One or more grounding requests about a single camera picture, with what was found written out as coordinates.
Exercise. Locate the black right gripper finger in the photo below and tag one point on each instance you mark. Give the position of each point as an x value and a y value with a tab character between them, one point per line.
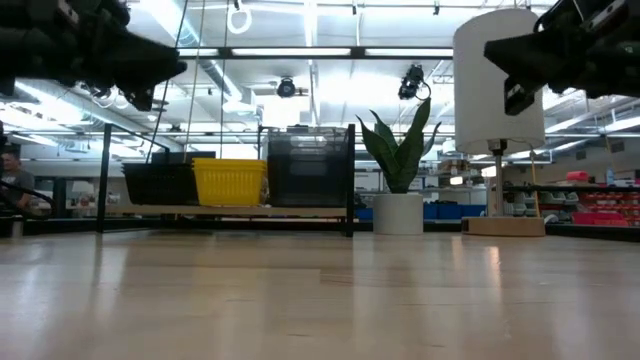
522	55

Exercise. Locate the row of blue bins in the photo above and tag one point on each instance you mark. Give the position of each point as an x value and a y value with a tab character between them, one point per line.
450	211

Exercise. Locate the black aluminium rail frame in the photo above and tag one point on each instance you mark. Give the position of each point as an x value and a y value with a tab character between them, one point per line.
595	232
60	226

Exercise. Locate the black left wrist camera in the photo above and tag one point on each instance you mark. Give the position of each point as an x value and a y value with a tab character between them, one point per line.
142	100

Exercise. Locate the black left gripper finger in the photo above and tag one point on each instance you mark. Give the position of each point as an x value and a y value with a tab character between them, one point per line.
145	60

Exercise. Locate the black overhead camera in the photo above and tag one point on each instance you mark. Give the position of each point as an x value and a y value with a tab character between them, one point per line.
411	82

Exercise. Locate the black ceiling spotlight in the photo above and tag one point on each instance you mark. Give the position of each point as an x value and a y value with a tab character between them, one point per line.
286	88

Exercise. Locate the green plant in white pot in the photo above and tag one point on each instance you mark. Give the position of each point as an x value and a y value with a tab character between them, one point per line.
397	215

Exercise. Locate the wooden shelf with black frame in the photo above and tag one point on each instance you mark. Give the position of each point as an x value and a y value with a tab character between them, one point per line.
250	211

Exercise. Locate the rack with red bins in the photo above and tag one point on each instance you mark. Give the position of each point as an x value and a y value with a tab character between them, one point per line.
600	217

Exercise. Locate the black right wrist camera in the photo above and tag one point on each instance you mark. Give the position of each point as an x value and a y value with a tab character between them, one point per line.
517	97

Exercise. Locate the person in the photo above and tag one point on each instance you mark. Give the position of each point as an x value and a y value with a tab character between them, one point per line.
15	180

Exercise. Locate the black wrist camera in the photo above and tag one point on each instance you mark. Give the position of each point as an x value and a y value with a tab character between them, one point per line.
142	100
517	97

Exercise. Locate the black slotted plastic basket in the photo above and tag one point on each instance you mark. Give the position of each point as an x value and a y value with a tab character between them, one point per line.
160	168
160	187
160	164

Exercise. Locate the white lamp with wooden base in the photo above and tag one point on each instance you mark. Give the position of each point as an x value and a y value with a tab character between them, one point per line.
470	100

